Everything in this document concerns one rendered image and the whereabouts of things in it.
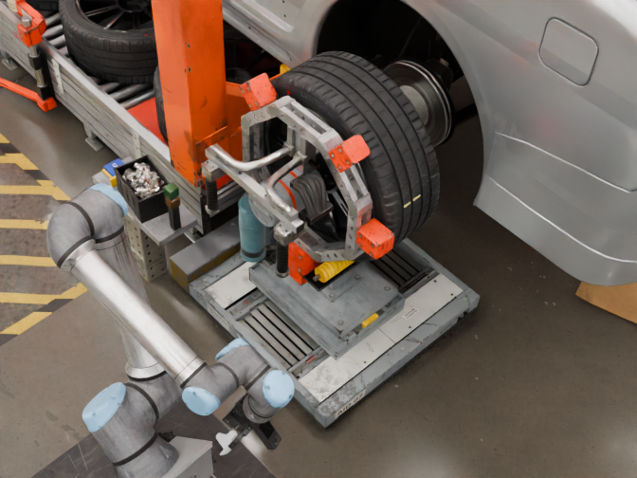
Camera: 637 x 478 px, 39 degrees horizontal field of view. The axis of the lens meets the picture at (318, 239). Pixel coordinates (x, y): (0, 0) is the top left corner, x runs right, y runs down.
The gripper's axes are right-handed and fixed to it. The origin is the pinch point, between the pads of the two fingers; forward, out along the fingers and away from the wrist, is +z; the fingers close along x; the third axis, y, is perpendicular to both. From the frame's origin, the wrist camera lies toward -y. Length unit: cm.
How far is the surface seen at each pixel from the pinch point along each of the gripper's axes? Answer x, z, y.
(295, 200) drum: -56, -32, 33
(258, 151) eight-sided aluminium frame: -76, -17, 54
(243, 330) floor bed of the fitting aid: -62, 49, 19
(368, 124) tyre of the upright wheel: -70, -63, 31
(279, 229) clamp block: -38, -39, 30
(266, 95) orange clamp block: -71, -44, 61
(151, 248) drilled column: -69, 58, 67
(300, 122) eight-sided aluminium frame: -62, -53, 46
